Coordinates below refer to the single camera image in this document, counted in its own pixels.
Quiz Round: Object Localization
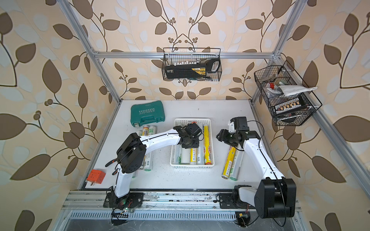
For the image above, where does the yellow red wrap box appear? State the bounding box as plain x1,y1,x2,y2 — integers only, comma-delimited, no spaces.
204,126,212,165

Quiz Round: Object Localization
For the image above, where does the yellow wrap roll group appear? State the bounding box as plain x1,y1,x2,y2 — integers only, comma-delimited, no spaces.
190,148,198,165
222,146,236,180

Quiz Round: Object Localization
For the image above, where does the white green roll group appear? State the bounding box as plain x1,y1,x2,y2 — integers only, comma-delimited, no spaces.
197,120,205,165

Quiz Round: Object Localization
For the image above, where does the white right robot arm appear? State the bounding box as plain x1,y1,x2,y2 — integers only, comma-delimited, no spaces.
216,116,297,218

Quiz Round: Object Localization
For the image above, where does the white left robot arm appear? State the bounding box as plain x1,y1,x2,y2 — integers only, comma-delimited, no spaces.
113,123,204,198

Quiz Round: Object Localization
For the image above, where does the white perforated plastic basket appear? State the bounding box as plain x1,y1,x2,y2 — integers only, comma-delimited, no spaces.
170,118,214,168

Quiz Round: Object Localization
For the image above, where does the black yellow tool in basket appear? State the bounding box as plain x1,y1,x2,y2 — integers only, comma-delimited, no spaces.
162,58,222,81

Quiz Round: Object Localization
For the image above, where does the white barcode wrap roll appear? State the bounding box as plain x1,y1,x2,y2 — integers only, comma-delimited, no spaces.
133,130,144,179

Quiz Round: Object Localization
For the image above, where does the green white roll far right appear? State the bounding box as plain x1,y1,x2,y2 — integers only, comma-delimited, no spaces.
229,151,244,181

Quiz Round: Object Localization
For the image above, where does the green plastic tool case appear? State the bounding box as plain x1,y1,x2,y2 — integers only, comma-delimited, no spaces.
130,101,165,128

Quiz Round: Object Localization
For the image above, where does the white folded paper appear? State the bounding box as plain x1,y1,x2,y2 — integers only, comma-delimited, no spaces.
277,85,317,96

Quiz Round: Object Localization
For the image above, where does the socket bit set tray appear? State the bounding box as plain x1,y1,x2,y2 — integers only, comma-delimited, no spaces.
273,97,306,115

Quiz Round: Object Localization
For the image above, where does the red cube plug adapter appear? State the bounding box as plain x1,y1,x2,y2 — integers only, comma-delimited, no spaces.
86,169,106,185

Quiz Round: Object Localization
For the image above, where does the black wire basket right wall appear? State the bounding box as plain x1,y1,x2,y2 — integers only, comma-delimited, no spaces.
254,61,322,126

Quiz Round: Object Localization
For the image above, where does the black wire basket wall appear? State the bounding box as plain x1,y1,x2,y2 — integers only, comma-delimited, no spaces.
161,47,222,81
254,61,322,126

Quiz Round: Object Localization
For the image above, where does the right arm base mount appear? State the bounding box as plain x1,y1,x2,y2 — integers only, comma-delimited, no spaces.
216,185,255,209

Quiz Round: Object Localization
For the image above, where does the black wire basket back wall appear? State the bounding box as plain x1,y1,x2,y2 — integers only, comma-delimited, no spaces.
161,47,222,81

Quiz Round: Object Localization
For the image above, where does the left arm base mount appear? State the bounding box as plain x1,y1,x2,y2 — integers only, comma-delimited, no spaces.
103,191,144,209

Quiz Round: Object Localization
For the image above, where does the horizontal aluminium frame bar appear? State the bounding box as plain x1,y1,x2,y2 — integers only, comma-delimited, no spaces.
93,52,276,59

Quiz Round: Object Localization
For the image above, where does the aluminium frame post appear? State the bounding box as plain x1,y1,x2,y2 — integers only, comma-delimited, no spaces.
57,0,121,104
250,0,308,105

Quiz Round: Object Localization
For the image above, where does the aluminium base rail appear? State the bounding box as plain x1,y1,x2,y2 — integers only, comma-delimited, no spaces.
60,189,303,221

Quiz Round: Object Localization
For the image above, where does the right aluminium frame post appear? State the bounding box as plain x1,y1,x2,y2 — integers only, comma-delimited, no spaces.
250,0,308,105

